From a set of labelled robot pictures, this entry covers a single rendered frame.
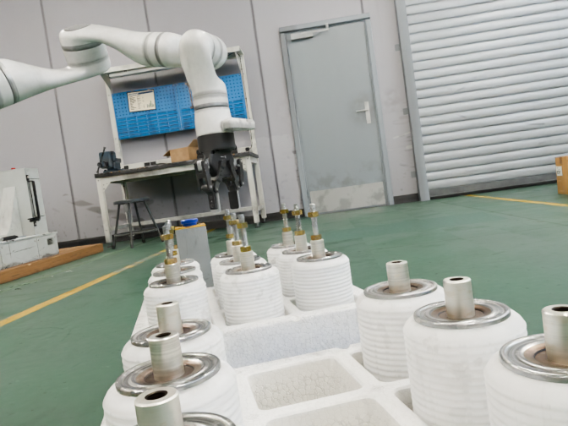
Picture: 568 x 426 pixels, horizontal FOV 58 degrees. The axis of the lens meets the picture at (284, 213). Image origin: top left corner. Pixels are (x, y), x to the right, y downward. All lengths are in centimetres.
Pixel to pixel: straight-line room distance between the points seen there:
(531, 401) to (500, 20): 602
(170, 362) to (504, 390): 22
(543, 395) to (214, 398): 20
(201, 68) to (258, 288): 46
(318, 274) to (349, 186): 501
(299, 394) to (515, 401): 32
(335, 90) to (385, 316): 542
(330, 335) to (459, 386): 40
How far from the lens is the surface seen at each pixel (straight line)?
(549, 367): 34
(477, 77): 607
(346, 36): 601
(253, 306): 79
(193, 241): 119
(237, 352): 77
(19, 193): 454
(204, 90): 104
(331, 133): 582
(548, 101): 627
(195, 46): 104
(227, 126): 99
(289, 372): 59
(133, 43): 115
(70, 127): 653
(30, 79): 120
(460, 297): 44
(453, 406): 43
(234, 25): 614
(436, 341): 42
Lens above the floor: 38
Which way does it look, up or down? 3 degrees down
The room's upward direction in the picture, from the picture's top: 8 degrees counter-clockwise
